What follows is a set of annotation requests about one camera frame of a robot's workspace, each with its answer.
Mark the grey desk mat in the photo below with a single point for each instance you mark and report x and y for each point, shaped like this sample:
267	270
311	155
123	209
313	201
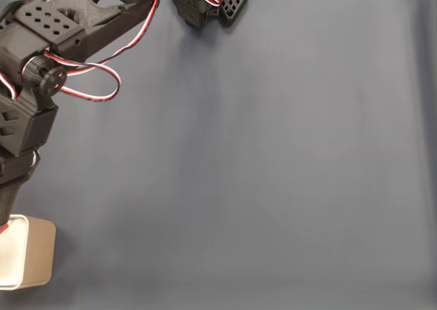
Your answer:
273	187

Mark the beige box with white rim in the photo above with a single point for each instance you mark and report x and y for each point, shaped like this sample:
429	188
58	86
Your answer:
39	252

